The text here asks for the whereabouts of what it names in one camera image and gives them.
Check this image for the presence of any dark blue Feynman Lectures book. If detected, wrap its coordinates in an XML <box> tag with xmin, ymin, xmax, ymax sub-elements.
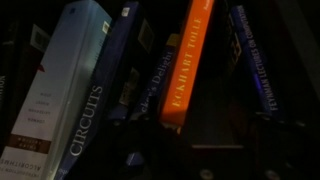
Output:
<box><xmin>229</xmin><ymin>3</ymin><xmax>286</xmax><ymax>119</ymax></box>

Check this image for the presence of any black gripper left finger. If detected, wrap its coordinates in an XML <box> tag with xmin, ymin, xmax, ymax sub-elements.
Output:
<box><xmin>66</xmin><ymin>114</ymin><xmax>201</xmax><ymax>180</ymax></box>

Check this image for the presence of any black cube shelf unit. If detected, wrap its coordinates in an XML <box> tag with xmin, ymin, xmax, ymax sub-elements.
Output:
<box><xmin>0</xmin><ymin>0</ymin><xmax>320</xmax><ymax>180</ymax></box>

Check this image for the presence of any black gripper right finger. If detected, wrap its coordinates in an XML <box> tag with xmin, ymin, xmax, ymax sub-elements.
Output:
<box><xmin>249</xmin><ymin>113</ymin><xmax>320</xmax><ymax>180</ymax></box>

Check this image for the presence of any black book red mark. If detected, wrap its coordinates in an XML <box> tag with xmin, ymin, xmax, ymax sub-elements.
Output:
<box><xmin>0</xmin><ymin>18</ymin><xmax>53</xmax><ymax>154</ymax></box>

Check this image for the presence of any orange paperback book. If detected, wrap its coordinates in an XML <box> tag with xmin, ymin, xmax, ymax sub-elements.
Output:
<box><xmin>159</xmin><ymin>0</ymin><xmax>217</xmax><ymax>128</ymax></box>

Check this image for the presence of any light blue Circuits book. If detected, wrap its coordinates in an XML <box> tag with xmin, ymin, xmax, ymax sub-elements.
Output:
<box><xmin>0</xmin><ymin>0</ymin><xmax>114</xmax><ymax>180</ymax></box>

